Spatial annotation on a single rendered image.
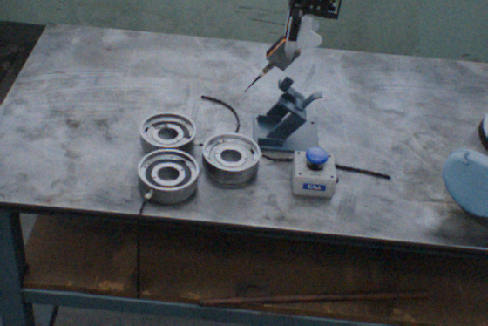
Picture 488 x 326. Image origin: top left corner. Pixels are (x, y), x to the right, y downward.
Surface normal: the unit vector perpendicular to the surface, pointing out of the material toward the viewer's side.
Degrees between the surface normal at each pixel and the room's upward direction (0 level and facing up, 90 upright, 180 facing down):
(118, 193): 0
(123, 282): 0
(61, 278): 0
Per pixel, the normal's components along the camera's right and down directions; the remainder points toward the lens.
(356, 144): 0.07, -0.81
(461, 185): -0.71, 0.47
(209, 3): -0.07, 0.58
